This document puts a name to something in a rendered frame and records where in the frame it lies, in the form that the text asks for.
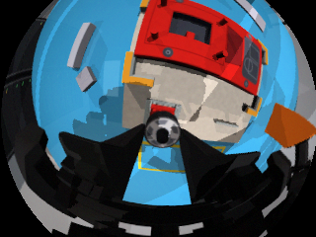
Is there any white flat rectangular plate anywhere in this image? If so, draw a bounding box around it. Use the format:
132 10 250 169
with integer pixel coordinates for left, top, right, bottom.
234 0 266 33

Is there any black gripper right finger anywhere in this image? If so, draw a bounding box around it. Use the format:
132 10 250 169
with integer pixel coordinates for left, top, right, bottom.
179 128 261 204

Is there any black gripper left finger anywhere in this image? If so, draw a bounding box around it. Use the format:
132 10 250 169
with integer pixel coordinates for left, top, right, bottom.
59 123 145 200

